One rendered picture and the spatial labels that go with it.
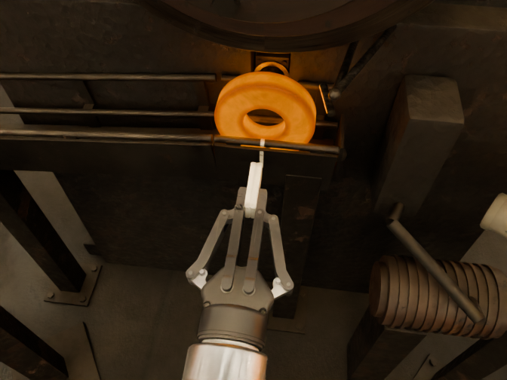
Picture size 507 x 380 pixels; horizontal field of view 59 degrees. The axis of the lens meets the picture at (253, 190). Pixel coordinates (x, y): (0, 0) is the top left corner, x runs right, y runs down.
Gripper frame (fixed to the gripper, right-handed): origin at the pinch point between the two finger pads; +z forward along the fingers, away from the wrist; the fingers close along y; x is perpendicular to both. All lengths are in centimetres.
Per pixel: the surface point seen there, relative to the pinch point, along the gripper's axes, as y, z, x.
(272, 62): 0.0, 24.1, 0.0
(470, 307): 34.3, -6.3, -18.0
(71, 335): -50, -8, -73
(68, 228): -64, 25, -77
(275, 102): 1.5, 13.2, 2.6
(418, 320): 28.4, -7.2, -24.5
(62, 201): -70, 34, -78
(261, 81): -0.7, 14.5, 5.4
